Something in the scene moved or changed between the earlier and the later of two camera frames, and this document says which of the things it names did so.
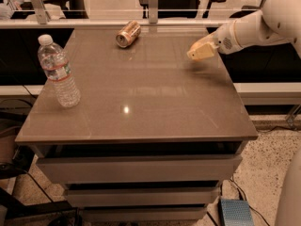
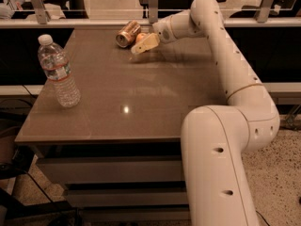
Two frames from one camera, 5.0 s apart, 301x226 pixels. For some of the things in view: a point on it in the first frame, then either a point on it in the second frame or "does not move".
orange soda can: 129,35 does not move
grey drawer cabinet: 152,135 does not move
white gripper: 224,39 -> 163,30
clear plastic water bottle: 55,67 does not move
